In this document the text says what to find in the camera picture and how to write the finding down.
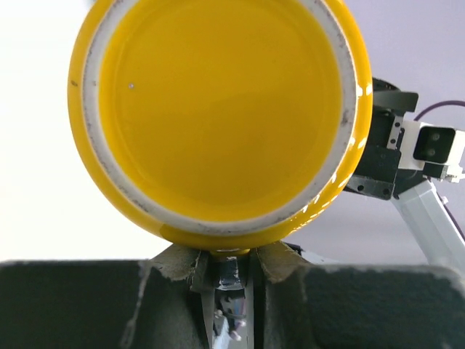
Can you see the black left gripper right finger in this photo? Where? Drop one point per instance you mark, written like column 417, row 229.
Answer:
column 298, row 304

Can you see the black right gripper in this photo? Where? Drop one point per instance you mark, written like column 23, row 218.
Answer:
column 387, row 167

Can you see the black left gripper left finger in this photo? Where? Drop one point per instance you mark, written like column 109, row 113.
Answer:
column 105, row 303

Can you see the yellow mug black handle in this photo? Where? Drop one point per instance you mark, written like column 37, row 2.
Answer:
column 220, row 125

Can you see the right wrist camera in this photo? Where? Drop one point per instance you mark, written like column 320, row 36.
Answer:
column 427, row 151

